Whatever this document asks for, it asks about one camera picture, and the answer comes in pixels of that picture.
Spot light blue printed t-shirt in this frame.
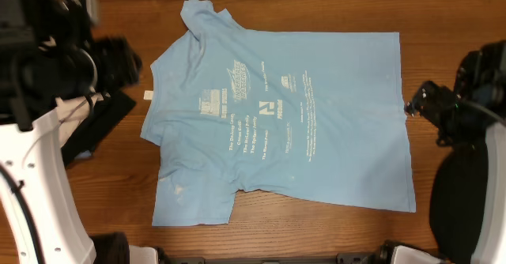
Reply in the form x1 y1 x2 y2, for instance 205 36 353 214
141 0 416 227

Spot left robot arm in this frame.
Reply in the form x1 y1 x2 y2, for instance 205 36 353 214
1 0 162 263

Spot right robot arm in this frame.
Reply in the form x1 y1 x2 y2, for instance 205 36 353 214
335 41 505 263

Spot beige folded garment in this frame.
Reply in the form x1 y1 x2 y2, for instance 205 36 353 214
55 96 90 147

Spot black t-shirt right pile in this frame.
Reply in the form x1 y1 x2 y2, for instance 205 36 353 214
429 140 489 264

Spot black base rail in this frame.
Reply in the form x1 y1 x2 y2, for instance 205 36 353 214
158 252 388 264

